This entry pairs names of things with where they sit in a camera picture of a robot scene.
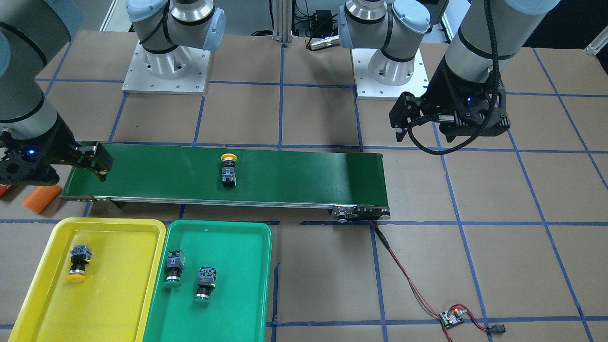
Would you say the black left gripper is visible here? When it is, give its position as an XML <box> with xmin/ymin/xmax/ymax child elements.
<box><xmin>389</xmin><ymin>60</ymin><xmax>494</xmax><ymax>143</ymax></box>

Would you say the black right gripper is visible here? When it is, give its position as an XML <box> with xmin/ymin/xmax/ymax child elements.
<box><xmin>1</xmin><ymin>114</ymin><xmax>114</xmax><ymax>185</ymax></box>

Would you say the plain orange cylinder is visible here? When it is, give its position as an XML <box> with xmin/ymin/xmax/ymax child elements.
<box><xmin>21</xmin><ymin>184</ymin><xmax>63</xmax><ymax>214</ymax></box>

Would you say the yellow push button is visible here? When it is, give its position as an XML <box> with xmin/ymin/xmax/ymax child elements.
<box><xmin>66</xmin><ymin>245</ymin><xmax>93</xmax><ymax>282</ymax></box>
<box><xmin>221</xmin><ymin>153</ymin><xmax>237</xmax><ymax>189</ymax></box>

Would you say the orange cylinder labelled 4680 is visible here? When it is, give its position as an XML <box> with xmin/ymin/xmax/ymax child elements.
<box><xmin>0</xmin><ymin>184</ymin><xmax>11</xmax><ymax>197</ymax></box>

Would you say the green push button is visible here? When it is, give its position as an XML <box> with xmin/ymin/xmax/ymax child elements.
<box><xmin>163</xmin><ymin>250</ymin><xmax>185</xmax><ymax>289</ymax></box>
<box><xmin>194</xmin><ymin>266</ymin><xmax>217</xmax><ymax>303</ymax></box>

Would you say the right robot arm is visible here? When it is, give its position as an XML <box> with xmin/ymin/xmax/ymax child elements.
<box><xmin>0</xmin><ymin>0</ymin><xmax>226</xmax><ymax>186</ymax></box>

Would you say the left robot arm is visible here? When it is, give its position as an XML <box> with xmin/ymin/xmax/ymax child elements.
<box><xmin>337</xmin><ymin>0</ymin><xmax>558</xmax><ymax>142</ymax></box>

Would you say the green conveyor belt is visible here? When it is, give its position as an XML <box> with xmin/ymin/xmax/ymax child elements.
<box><xmin>61</xmin><ymin>143</ymin><xmax>391</xmax><ymax>222</ymax></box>

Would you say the yellow plastic tray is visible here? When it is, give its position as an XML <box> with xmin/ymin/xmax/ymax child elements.
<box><xmin>9</xmin><ymin>217</ymin><xmax>166</xmax><ymax>342</ymax></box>

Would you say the green plastic tray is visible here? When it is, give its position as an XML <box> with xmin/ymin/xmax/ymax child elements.
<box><xmin>143</xmin><ymin>219</ymin><xmax>272</xmax><ymax>342</ymax></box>

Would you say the small controller circuit board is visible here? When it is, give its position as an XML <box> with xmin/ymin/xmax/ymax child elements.
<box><xmin>439</xmin><ymin>308</ymin><xmax>467</xmax><ymax>329</ymax></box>

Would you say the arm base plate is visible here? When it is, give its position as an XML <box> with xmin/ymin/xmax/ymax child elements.
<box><xmin>351</xmin><ymin>48</ymin><xmax>428</xmax><ymax>100</ymax></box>
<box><xmin>122</xmin><ymin>44</ymin><xmax>211</xmax><ymax>95</ymax></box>

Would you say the aluminium frame post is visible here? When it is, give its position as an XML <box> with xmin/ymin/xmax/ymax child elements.
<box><xmin>271</xmin><ymin>0</ymin><xmax>294</xmax><ymax>46</ymax></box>

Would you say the red black power cable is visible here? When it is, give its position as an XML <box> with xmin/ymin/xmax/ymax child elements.
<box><xmin>370</xmin><ymin>221</ymin><xmax>505</xmax><ymax>333</ymax></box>

